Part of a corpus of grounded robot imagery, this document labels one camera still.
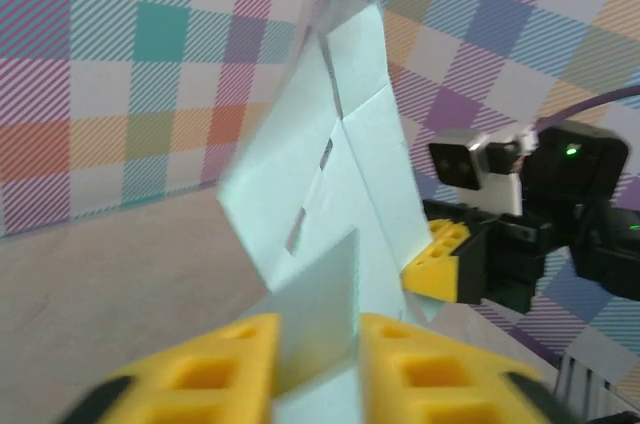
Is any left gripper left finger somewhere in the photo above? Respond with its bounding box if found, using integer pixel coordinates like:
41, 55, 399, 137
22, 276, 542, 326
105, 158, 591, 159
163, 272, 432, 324
59, 312, 281, 424

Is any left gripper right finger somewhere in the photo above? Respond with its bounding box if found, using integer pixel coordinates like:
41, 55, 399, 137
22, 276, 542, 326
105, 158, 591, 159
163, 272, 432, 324
358, 312, 566, 424

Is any light blue paper box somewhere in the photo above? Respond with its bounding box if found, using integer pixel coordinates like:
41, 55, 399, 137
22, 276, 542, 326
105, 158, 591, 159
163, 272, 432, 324
215, 2, 446, 424

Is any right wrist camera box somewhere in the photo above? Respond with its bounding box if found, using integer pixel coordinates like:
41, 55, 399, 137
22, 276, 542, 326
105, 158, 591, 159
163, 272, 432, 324
428, 127, 524, 215

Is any aluminium side rail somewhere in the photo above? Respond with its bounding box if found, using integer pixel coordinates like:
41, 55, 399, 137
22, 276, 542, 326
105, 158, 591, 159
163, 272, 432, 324
554, 348, 640, 424

